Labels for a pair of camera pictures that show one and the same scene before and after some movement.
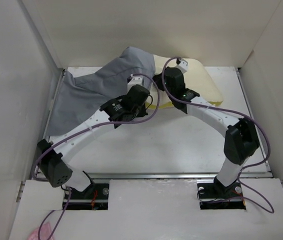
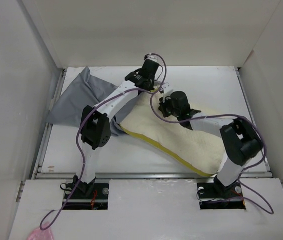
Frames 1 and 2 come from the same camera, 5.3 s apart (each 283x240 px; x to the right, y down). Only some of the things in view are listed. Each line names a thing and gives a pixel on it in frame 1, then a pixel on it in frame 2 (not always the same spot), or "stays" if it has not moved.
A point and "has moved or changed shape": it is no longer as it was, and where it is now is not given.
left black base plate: (95, 197) stays
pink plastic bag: (45, 233) stays
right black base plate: (210, 199) stays
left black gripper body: (141, 112) -> (151, 87)
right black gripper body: (159, 83) -> (167, 109)
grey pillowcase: (80, 97) has moved or changed shape
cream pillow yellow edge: (196, 79) -> (204, 154)
